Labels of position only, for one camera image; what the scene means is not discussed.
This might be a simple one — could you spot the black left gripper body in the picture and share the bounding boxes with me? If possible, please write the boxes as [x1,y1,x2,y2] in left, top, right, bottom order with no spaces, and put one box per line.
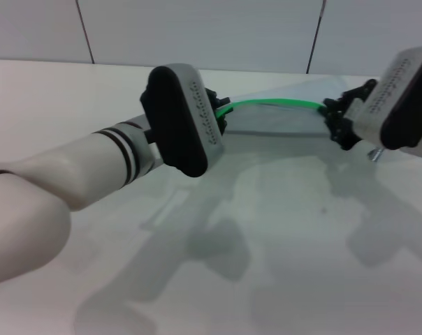
[204,87,220,118]

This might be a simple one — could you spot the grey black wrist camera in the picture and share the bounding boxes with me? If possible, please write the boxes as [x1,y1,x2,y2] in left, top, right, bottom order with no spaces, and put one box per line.
[139,63,226,179]
[348,45,422,151]

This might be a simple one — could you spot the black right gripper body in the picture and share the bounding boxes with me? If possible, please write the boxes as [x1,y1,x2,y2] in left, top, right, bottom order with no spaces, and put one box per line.
[339,79,378,149]

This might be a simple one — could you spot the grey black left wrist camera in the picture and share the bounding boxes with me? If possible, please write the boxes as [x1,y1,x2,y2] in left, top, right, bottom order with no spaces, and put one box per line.
[139,63,226,179]

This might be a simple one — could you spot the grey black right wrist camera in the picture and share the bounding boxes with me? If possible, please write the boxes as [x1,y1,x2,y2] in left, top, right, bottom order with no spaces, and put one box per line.
[348,45,422,151]

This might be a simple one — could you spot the clear document bag green zip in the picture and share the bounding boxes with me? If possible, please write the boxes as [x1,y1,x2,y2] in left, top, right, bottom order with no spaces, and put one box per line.
[214,77,385,144]

